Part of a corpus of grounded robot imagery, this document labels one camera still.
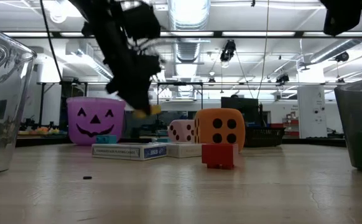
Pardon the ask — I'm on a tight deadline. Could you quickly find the black aluminium table frame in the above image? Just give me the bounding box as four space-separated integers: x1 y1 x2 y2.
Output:
15 136 346 148

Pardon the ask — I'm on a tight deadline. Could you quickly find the red toy block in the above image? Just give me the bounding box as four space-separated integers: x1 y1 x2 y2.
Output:
201 143 239 170

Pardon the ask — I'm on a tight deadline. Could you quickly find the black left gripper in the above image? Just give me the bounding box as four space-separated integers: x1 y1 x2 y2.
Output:
105 1 164 110

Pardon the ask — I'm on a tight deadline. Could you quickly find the black hanging ceiling camera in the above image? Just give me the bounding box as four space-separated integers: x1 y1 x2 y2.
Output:
219 39 237 63

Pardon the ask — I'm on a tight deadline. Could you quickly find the colourful toy pile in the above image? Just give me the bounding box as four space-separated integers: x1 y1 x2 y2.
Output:
18 126 68 136

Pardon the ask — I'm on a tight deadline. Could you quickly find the white playing card box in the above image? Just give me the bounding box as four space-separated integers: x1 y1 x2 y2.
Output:
165 142 212 159

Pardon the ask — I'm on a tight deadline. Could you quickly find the black ceiling fixture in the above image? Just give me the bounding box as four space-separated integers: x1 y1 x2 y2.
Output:
275 73 290 85

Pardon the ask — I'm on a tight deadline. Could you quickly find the grey plastic bin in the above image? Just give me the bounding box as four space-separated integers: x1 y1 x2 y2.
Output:
333 75 362 174

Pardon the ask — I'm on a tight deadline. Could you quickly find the red storage shelf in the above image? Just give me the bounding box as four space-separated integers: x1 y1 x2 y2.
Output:
282 112 300 138

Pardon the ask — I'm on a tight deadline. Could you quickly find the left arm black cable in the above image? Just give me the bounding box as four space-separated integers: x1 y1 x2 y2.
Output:
39 0 64 82

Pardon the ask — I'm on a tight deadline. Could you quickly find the purple jack-o-lantern bucket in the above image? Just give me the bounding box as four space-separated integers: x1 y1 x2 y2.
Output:
66 96 127 146

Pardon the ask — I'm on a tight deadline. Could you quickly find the blue playing card box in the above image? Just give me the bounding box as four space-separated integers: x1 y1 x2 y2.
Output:
91 142 168 162

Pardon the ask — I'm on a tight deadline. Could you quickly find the distant black metal frame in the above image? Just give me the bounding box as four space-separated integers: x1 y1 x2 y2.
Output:
37 80 362 125

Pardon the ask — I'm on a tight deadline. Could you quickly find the cyan toy block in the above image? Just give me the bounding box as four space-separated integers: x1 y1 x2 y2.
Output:
95 134 118 144

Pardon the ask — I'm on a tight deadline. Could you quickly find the black mesh basket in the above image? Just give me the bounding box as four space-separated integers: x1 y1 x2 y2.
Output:
244 126 286 148

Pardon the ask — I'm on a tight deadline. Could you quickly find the black ceiling spotlight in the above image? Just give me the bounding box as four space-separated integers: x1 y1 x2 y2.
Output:
335 50 350 63

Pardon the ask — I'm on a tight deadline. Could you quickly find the black monitor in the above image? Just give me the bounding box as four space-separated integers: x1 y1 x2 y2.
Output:
220 96 260 124

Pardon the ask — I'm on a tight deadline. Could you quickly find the silver ventilation duct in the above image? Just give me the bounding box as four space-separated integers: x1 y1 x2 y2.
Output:
167 0 212 63

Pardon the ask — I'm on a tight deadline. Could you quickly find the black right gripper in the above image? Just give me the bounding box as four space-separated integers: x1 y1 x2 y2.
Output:
320 0 362 37

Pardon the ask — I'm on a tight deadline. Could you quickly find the white pillar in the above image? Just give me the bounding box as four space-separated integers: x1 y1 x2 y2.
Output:
297 85 328 139

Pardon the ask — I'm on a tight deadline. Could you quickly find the yellow toy block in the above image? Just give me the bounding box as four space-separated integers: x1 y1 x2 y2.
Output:
133 104 162 119

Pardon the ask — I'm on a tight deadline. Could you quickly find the pink foam die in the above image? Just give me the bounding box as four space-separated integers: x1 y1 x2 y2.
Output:
167 119 197 144

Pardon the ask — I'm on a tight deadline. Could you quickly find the orange foam die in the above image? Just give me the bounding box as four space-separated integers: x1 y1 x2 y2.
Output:
194 108 246 155

